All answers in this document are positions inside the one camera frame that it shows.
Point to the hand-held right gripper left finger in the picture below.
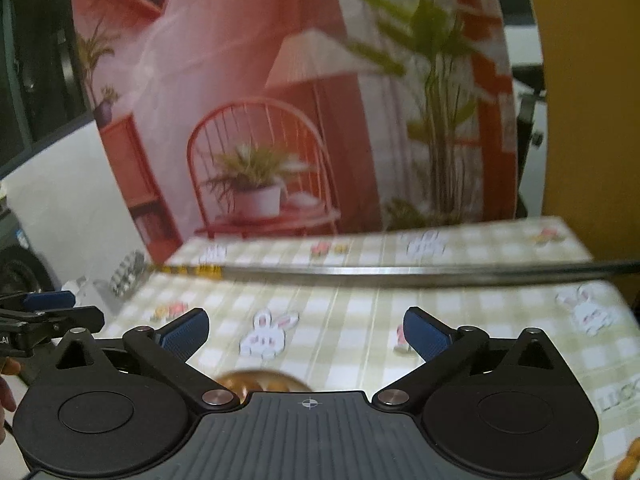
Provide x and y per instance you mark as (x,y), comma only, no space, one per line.
(185,332)

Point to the printed room scene wall poster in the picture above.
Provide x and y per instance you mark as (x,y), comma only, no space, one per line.
(300,110)

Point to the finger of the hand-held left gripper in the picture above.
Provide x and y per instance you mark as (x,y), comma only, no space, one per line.
(50,300)
(65,319)

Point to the person's left hand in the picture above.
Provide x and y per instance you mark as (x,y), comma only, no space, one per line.
(6,395)

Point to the checked rabbit print tablecloth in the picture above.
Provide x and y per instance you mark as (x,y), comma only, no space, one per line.
(350,320)

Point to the beige round plate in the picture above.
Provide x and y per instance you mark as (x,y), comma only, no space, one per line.
(265,374)

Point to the dark grey object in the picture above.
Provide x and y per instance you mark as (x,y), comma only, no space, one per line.
(20,260)

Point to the white slotted basket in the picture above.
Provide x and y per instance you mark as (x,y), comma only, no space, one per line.
(125,272)

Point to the wooden board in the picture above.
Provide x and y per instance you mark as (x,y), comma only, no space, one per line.
(590,110)

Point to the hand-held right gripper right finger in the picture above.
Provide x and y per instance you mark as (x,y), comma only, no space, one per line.
(425,335)

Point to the metal rod with gold end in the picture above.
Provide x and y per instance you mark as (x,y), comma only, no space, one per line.
(400,274)

